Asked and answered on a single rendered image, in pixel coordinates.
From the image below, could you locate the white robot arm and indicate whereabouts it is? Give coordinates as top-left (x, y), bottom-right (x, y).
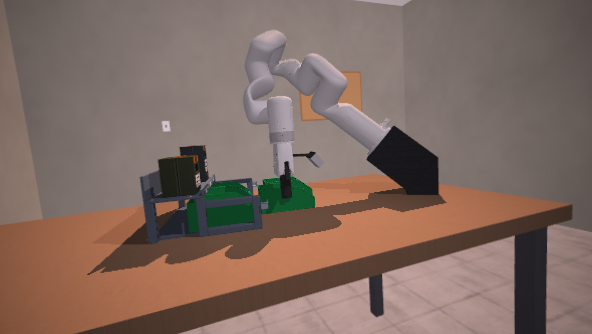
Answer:
top-left (243, 30), bottom-right (391, 155)

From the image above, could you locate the green bin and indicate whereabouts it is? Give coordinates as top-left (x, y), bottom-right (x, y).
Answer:
top-left (206, 181), bottom-right (252, 196)
top-left (258, 182), bottom-right (315, 214)
top-left (263, 176), bottom-right (312, 194)
top-left (186, 192), bottom-right (254, 233)

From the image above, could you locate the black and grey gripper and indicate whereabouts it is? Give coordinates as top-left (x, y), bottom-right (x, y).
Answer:
top-left (270, 141), bottom-right (294, 199)

